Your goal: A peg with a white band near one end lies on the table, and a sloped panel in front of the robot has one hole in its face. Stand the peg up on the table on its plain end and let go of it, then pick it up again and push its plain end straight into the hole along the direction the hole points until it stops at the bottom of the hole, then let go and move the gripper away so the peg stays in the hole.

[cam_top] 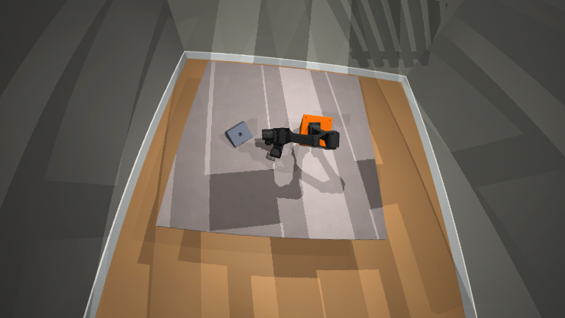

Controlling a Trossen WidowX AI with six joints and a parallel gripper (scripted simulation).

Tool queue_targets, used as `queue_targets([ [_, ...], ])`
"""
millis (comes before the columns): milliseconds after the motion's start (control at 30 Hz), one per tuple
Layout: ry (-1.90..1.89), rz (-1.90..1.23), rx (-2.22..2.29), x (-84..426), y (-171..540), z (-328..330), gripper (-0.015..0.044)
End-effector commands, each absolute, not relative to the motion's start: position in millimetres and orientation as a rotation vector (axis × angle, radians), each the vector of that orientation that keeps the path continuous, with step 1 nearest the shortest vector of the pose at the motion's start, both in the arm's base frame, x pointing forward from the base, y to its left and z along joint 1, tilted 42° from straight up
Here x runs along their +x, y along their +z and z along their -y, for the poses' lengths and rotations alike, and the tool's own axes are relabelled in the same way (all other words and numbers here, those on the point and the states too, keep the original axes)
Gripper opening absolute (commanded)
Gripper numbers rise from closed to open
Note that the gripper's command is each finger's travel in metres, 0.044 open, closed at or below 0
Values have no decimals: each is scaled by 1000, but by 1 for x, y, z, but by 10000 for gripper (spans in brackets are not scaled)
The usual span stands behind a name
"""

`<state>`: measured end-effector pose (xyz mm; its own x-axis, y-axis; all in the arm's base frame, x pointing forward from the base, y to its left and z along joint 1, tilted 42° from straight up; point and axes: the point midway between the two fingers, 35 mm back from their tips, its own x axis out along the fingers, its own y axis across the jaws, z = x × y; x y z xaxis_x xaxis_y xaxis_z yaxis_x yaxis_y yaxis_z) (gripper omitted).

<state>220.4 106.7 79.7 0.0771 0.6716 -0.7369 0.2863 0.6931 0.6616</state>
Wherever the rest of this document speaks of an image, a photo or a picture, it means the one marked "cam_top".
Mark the dark grey square panel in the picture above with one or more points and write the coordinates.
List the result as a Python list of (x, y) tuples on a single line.
[(238, 134)]

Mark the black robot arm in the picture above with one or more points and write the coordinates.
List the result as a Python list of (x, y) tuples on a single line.
[(284, 136)]

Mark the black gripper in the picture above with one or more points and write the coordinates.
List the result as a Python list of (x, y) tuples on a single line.
[(276, 151)]

